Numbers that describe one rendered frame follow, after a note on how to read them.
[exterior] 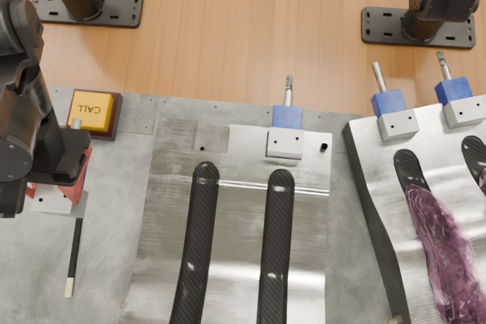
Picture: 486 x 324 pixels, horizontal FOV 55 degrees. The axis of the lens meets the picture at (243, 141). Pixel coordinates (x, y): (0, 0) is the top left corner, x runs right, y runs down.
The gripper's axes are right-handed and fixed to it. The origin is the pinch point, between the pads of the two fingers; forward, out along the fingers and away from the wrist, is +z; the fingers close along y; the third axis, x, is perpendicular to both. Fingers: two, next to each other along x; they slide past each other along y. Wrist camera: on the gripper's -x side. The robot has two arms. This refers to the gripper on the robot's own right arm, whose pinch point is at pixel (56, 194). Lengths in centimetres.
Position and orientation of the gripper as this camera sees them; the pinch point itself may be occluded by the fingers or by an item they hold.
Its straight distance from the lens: 64.5
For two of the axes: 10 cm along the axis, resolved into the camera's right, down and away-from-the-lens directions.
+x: 0.8, -7.1, 7.0
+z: -0.5, 7.0, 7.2
